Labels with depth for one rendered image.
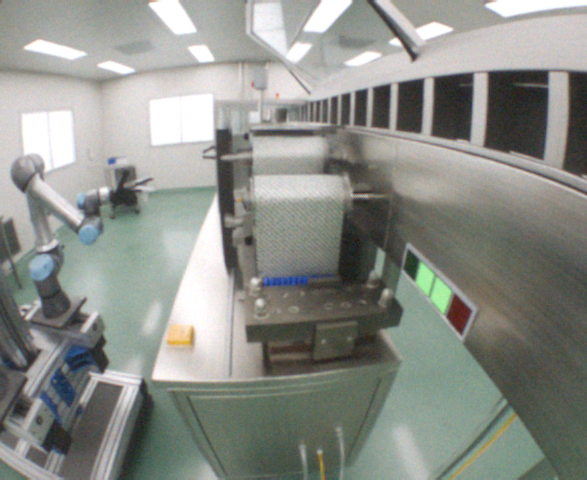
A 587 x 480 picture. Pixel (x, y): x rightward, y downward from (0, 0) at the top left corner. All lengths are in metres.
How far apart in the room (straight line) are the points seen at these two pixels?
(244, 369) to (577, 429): 0.69
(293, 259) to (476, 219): 0.52
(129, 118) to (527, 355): 6.90
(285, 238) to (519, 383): 0.64
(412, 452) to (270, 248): 1.34
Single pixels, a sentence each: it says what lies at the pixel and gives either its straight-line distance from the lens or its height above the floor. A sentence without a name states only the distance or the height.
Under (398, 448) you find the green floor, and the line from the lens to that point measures 1.68.
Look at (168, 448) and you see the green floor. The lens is 1.69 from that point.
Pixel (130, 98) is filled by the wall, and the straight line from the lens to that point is 6.87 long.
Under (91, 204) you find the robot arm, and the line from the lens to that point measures 1.24.
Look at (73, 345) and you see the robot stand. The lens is 1.35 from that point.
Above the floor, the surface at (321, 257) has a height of 1.09.
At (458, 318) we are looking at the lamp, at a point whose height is 1.18.
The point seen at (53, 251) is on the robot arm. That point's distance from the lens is 1.36.
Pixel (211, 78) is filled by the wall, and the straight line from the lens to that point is 6.40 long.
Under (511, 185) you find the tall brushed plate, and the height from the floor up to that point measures 1.41.
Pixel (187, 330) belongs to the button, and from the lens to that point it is 0.84.
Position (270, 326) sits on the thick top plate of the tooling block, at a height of 1.02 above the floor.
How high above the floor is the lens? 1.46
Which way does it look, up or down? 24 degrees down
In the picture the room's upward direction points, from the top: 1 degrees clockwise
